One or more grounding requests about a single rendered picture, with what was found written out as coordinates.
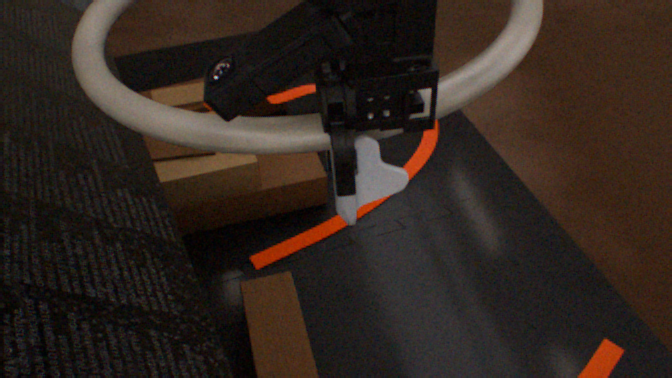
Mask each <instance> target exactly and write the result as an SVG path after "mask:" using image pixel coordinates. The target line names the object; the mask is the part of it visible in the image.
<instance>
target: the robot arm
mask: <svg viewBox="0 0 672 378"><path fill-rule="evenodd" d="M436 10H437V0H303V1H302V2H300V3H299V4H297V5H296V6H294V7H293V8H292V9H290V10H289V11H287V12H286V13H284V14H283V15H281V16H280V17H278V18H277V19H276V20H274V21H273V22H271V23H270V24H268V25H267V26H265V27H264V28H262V29H261V30H260V31H258V33H257V34H255V35H254V36H252V37H251V38H249V39H248V40H246V41H244V42H243V43H241V44H240V45H238V46H237V47H235V48H234V49H232V50H231V51H230V52H228V53H227V54H225V55H224V56H222V57H221V58H219V59H218V60H216V61H215V62H214V63H212V64H211V65H209V66H208V67H206V69H205V76H204V93H203V102H204V103H205V104H206V105H207V106H208V107H209V108H210V109H212V110H213V111H214V112H215V113H216V114H217V115H218V116H219V117H220V118H221V119H224V120H225V121H227V122H230V121H232V120H233V119H235V118H236V117H238V116H239V115H241V114H243V113H244V112H246V111H247V110H249V109H250V108H252V107H254V106H255V105H257V104H258V103H260V102H261V101H263V100H265V99H266V98H268V97H269V96H271V95H272V94H274V93H276V92H277V91H279V90H280V89H282V88H284V87H285V86H287V85H288V84H290V83H291V82H293V81H295V80H296V79H298V78H299V77H301V76H302V75H304V74H306V73H307V72H309V71H310V70H312V69H313V72H314V80H315V88H316V95H317V101H318V106H319V111H320V116H321V121H322V126H323V131H324V133H328V135H330V142H331V143H330V149H329V150H326V158H327V166H328V170H329V171H330V172H331V173H332V174H333V185H334V194H335V206H336V211H337V212H338V214H339V215H340V216H341V217H342V218H343V219H344V220H345V222H346V223H347V224H348V225H353V224H356V214H357V213H356V210H357V209H358V208H359V207H360V206H361V205H363V204H366V203H368V202H371V201H374V200H377V199H379V198H382V197H385V196H388V195H390V194H393V193H396V192H399V191H401V190H402V189H403V188H404V187H405V186H406V184H407V182H408V175H407V172H406V170H405V169H403V168H401V167H397V166H394V165H391V164H387V163H385V162H383V161H382V160H381V159H380V152H379V145H378V143H377V141H376V140H375V139H374V138H373V137H371V136H368V135H359V136H356V137H354V135H353V129H355V132H359V131H366V130H374V129H379V131H386V130H393V129H400V128H403V133H411V132H420V131H427V130H434V129H435V118H436V106H437V95H438V83H439V71H440V70H439V68H438V66H437V64H436V62H435V60H434V56H433V51H434V37H435V24H436ZM420 66H421V67H423V66H427V68H426V69H420ZM431 88H432V93H431V106H430V116H425V117H417V118H412V116H411V114H417V113H424V112H425V101H424V100H423V98H422V96H421V93H420V92H418V90H424V89H431ZM355 149H356V163H357V169H355V167H354V151H355Z"/></svg>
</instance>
